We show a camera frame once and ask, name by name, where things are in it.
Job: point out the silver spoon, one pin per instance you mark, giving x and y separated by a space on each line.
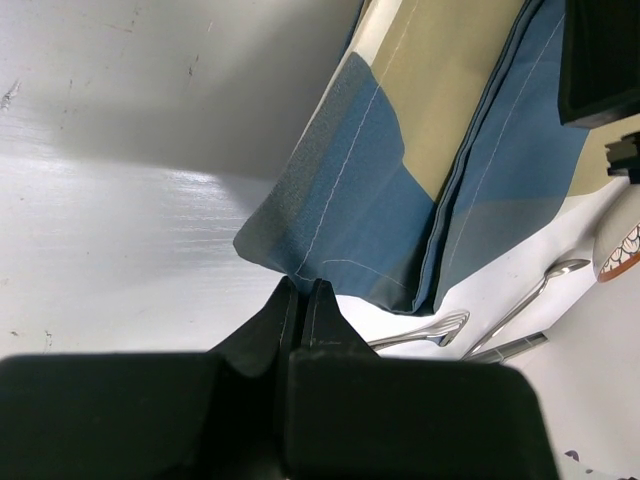
557 269

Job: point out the flower pattern plate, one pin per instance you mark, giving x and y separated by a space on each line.
616 244

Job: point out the aluminium table edge rail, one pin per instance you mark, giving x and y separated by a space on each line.
510 349

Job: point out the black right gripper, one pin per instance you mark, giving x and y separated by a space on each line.
599 78

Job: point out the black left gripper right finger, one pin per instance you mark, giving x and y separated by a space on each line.
352 414

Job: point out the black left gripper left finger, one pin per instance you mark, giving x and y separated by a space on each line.
161 415

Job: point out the blue and tan placemat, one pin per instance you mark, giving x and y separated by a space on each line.
436 148

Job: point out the silver fork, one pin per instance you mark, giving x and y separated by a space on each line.
442 332

